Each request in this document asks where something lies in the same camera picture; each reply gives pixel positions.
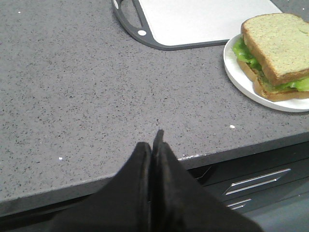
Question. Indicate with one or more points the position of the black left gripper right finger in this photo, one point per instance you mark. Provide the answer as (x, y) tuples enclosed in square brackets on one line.
[(180, 204)]

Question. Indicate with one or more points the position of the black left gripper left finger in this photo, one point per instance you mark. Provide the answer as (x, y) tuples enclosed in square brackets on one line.
[(122, 205)]

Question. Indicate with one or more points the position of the green lettuce leaf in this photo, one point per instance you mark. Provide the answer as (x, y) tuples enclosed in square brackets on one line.
[(242, 53)]

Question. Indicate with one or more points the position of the bread slice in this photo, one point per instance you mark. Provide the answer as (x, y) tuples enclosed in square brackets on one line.
[(266, 90), (280, 43)]

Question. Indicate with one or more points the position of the white round plate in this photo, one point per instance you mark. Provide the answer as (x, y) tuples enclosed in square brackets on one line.
[(244, 85)]

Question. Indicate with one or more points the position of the white cutting board grey rim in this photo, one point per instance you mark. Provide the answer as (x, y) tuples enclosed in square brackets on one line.
[(185, 24)]

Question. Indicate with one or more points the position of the lower silver drawer handle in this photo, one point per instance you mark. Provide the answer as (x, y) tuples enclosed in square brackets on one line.
[(238, 205)]

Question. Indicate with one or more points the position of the silver drawer handle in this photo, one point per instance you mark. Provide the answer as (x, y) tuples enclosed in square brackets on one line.
[(238, 205), (256, 181)]

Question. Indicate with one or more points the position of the upper silver drawer handle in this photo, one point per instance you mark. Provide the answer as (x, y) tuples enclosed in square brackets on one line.
[(256, 181)]

